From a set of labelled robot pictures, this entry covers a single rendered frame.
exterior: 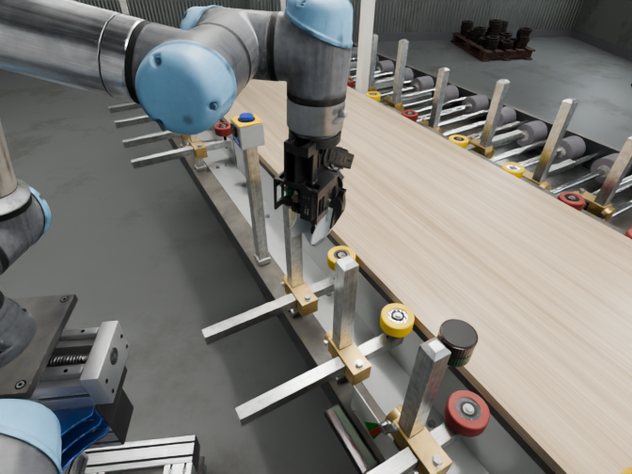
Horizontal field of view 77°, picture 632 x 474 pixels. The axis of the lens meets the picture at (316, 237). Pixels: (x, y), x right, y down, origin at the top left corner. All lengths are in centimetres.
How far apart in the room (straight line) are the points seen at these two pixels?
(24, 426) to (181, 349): 179
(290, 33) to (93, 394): 73
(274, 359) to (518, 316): 123
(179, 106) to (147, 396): 174
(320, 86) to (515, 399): 72
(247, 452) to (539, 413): 118
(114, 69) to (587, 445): 93
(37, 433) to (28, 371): 53
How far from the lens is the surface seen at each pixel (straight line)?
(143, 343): 220
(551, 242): 136
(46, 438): 35
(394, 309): 100
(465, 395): 90
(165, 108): 38
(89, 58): 42
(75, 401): 94
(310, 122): 50
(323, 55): 48
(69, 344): 97
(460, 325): 70
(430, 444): 88
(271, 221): 172
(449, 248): 121
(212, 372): 200
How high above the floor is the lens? 165
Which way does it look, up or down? 39 degrees down
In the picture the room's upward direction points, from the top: straight up
